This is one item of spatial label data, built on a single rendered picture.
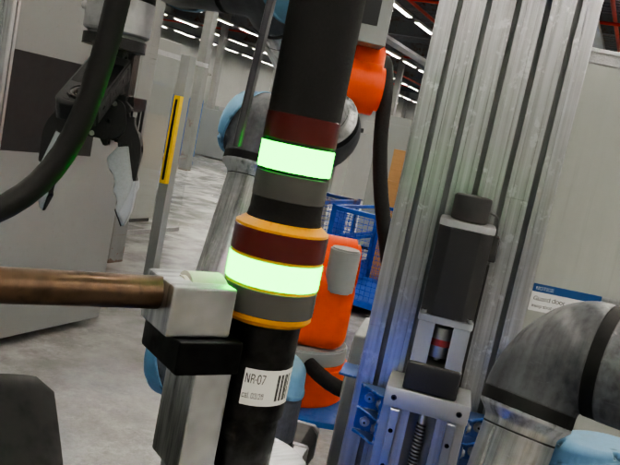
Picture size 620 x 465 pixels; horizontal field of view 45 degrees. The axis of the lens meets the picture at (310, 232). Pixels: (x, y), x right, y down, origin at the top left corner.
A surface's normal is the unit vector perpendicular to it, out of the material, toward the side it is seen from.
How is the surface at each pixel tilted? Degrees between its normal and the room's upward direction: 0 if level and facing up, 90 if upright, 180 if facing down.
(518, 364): 74
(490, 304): 90
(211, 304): 90
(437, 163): 90
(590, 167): 90
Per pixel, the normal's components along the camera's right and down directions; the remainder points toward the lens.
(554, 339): -0.64, -0.48
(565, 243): -0.03, 0.12
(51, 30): 0.89, 0.24
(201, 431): 0.54, 0.22
